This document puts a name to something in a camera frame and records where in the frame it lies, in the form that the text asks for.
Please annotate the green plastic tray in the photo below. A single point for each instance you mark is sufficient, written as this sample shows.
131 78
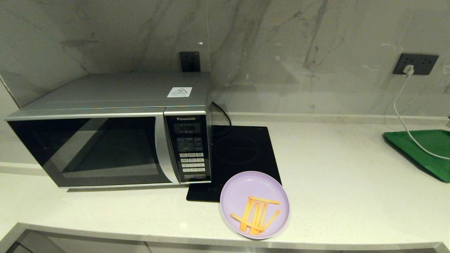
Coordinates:
429 151

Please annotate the orange french fry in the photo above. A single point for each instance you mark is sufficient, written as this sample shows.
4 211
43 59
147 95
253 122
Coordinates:
255 214
260 214
273 217
247 214
263 200
265 212
242 220

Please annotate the wide black wall socket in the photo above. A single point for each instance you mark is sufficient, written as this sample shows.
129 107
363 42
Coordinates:
425 63

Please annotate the black induction cooktop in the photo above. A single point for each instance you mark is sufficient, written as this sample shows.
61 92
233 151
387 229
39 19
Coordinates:
242 151

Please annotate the white warning sticker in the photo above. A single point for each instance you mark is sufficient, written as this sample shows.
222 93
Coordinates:
179 92

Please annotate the silver Panasonic microwave oven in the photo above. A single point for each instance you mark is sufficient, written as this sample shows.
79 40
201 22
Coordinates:
105 91

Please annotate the small black wall socket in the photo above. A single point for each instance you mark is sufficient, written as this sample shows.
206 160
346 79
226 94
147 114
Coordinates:
190 61

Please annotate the purple plastic plate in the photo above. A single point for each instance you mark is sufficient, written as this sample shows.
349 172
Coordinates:
246 189

